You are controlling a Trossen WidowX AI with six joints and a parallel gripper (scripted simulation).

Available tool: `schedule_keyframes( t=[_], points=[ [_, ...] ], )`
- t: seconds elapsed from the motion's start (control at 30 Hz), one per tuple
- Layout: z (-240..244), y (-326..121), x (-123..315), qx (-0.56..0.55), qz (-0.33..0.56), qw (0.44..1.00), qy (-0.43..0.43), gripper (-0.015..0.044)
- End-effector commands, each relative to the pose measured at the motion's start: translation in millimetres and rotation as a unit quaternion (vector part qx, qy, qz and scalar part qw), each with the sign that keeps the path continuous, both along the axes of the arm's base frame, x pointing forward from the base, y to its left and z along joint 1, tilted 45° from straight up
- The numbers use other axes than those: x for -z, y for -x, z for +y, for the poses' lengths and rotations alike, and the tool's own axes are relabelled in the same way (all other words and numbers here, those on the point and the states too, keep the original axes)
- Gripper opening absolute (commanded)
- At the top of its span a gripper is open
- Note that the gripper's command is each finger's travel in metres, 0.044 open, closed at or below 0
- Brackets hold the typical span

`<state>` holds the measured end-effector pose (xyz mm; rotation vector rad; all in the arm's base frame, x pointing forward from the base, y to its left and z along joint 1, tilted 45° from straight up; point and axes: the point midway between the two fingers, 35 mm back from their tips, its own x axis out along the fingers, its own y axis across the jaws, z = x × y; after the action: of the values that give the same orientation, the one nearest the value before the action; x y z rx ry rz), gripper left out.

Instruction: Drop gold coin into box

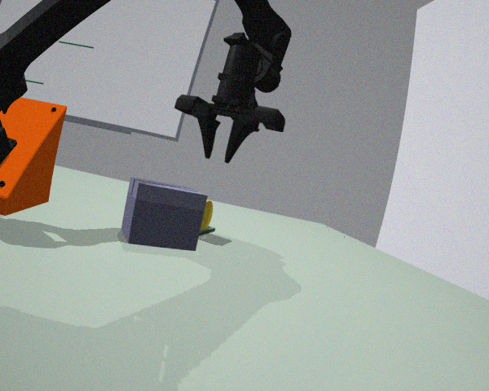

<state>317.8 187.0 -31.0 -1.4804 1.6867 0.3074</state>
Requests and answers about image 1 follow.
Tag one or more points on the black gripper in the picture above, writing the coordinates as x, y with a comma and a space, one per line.
232, 100

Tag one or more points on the gold coin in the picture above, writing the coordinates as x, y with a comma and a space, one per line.
207, 215

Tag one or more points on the dark green rectangular frame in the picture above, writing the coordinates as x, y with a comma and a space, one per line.
205, 231

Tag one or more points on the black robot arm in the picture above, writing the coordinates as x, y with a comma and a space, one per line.
260, 55

